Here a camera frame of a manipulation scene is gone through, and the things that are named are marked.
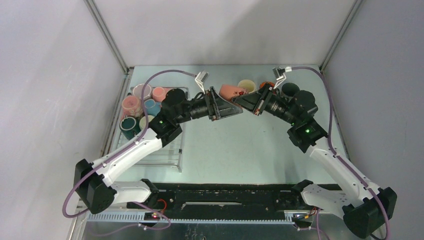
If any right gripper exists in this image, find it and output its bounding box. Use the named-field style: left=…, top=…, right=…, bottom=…
left=232, top=82, right=299, bottom=127

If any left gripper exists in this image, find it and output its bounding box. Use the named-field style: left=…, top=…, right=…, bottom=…
left=175, top=86, right=242, bottom=124

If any cream mug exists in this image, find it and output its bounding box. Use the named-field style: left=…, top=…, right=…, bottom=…
left=237, top=79, right=257, bottom=93

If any salmon printed mug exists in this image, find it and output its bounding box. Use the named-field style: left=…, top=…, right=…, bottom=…
left=218, top=84, right=248, bottom=102

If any orange mug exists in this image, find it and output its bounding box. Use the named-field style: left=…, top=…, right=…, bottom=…
left=259, top=81, right=275, bottom=90

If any dark green mug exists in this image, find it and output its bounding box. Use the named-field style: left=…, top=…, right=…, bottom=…
left=280, top=82, right=300, bottom=99

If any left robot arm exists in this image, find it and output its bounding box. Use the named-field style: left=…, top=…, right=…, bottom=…
left=74, top=87, right=243, bottom=214

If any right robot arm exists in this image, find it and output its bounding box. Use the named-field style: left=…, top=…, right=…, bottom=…
left=231, top=86, right=397, bottom=239

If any blue mug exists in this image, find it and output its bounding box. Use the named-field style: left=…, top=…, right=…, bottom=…
left=144, top=99, right=162, bottom=117

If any light green mug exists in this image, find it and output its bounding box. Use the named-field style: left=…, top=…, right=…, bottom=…
left=138, top=115, right=154, bottom=130

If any grey mug white base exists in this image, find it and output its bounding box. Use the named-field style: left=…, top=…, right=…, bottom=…
left=132, top=83, right=153, bottom=101

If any pink patterned mug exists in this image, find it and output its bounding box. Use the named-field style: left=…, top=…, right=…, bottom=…
left=121, top=95, right=143, bottom=118

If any teal green mug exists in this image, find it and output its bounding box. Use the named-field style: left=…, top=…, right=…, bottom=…
left=119, top=116, right=141, bottom=140

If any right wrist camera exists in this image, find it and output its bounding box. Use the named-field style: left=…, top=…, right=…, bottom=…
left=272, top=66, right=293, bottom=89

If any wire dish rack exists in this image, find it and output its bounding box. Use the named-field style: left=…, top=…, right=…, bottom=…
left=114, top=86, right=191, bottom=173

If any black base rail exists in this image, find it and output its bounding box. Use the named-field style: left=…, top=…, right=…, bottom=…
left=105, top=182, right=324, bottom=221

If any aluminium frame rail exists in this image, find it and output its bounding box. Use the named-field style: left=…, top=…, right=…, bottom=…
left=67, top=190, right=387, bottom=240

